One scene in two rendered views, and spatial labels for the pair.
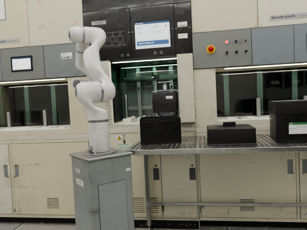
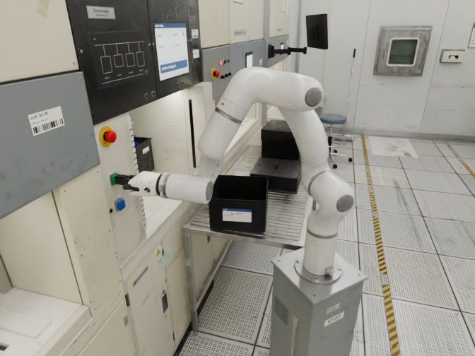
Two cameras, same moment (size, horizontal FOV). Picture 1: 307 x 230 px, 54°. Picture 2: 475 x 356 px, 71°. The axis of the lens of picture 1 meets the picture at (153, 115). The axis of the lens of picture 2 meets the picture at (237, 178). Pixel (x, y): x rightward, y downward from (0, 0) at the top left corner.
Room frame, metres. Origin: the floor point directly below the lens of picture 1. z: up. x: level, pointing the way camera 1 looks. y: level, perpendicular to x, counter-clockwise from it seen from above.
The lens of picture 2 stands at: (1.95, 1.44, 1.67)
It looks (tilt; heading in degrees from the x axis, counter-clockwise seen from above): 25 degrees down; 277
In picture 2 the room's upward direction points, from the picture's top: 1 degrees counter-clockwise
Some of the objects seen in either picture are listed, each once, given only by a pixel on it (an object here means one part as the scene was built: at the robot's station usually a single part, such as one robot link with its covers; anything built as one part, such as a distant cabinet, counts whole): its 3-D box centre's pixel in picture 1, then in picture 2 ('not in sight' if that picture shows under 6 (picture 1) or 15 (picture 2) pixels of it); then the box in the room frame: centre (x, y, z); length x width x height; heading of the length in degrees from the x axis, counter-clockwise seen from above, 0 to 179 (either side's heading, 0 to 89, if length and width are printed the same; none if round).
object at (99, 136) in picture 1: (99, 137); (319, 249); (1.76, 0.33, 0.85); 0.19 x 0.19 x 0.18
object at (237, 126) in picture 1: (229, 131); (276, 171); (1.95, -0.49, 0.83); 0.29 x 0.29 x 0.13; 81
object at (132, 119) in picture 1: (136, 118); not in sight; (2.74, 0.16, 0.89); 0.22 x 0.21 x 0.04; 171
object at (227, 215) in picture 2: (160, 129); (239, 201); (2.13, -0.04, 0.85); 0.28 x 0.28 x 0.17; 0
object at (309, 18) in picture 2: not in sight; (299, 37); (1.80, -1.79, 1.57); 0.53 x 0.40 x 0.36; 171
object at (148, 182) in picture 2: not in sight; (150, 183); (2.36, 0.50, 1.20); 0.11 x 0.10 x 0.07; 171
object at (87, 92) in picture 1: (91, 101); (329, 207); (1.75, 0.36, 1.07); 0.19 x 0.12 x 0.24; 113
